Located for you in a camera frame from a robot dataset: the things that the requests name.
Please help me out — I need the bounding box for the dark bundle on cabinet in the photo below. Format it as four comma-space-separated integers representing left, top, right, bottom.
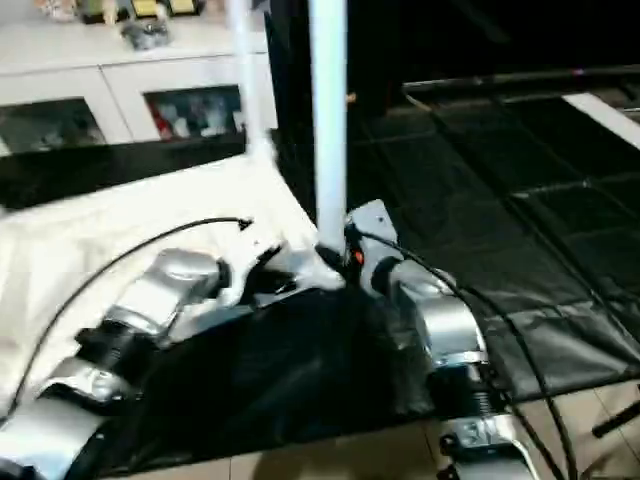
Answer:
120, 20, 171, 53

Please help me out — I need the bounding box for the white plastic table leg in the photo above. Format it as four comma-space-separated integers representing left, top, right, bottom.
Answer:
308, 0, 351, 263
226, 0, 277, 166

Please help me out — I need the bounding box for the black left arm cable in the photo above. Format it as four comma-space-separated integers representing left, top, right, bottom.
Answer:
0, 217, 253, 421

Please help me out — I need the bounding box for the dark metal rail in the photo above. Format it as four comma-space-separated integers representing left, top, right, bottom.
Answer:
402, 65, 640, 93

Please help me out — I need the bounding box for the white glass-door cabinet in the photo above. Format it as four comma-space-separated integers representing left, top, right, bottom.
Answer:
0, 0, 279, 156

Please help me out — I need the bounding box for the black tripod stand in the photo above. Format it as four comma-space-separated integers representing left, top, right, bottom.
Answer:
592, 405, 640, 439

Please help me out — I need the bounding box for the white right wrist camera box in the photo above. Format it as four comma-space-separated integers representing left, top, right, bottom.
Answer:
345, 199, 397, 263

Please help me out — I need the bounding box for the red bottle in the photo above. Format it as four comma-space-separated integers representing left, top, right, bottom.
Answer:
156, 102, 176, 139

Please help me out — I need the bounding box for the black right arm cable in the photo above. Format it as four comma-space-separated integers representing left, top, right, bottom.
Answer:
360, 232, 581, 480

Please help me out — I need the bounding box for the black work mat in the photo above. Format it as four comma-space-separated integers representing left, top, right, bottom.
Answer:
0, 85, 640, 461

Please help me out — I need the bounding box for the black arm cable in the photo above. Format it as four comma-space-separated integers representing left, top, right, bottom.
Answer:
0, 217, 253, 421
360, 232, 581, 480

